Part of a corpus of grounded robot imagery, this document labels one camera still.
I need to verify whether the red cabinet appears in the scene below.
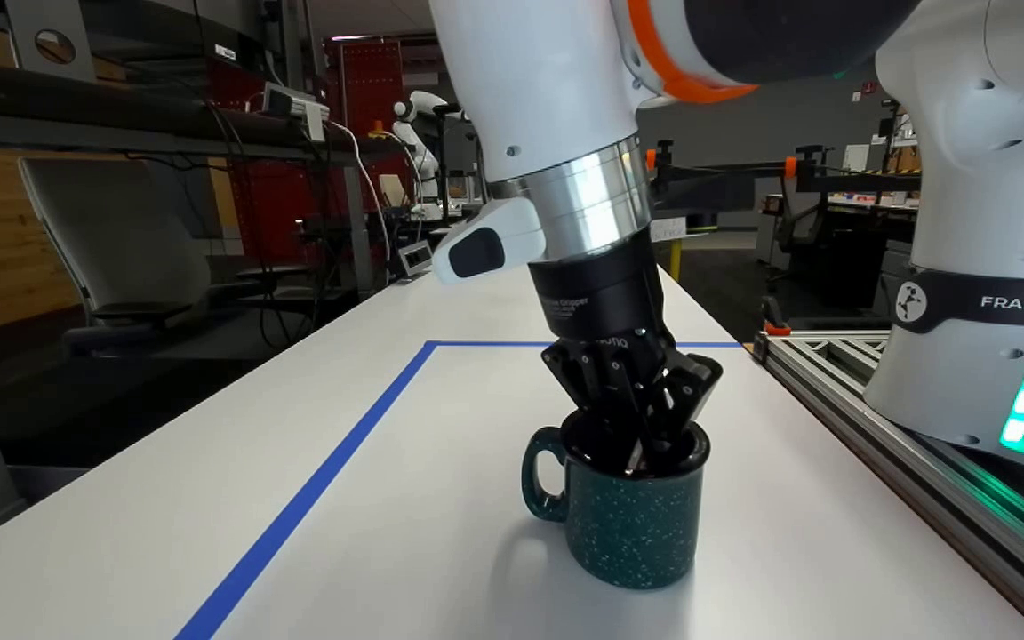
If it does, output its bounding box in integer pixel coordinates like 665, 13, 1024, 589
226, 28, 412, 296

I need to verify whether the small white background robot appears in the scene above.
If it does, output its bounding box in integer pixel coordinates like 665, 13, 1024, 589
388, 84, 452, 222

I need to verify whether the grey office chair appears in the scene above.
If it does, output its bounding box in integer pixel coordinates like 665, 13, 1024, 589
17, 152, 221, 361

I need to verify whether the dark green speckled mug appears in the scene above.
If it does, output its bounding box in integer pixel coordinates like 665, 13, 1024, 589
518, 407, 715, 592

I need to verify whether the dark metal shelf rack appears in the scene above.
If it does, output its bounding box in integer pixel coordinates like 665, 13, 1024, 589
0, 0, 354, 171

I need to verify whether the small grey display box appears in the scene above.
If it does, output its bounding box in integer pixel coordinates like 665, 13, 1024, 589
394, 239, 441, 284

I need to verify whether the black rod with orange joints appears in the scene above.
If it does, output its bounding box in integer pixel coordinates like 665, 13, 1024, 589
641, 138, 924, 194

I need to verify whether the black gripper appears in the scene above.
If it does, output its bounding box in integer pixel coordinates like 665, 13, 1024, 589
527, 228, 731, 481

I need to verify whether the white adapter cable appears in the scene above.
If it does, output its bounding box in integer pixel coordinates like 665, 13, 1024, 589
324, 113, 405, 277

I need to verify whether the white power adapter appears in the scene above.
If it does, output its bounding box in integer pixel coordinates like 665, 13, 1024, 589
261, 78, 334, 144

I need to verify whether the blue tape line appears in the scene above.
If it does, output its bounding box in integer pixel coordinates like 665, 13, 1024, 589
176, 336, 744, 640

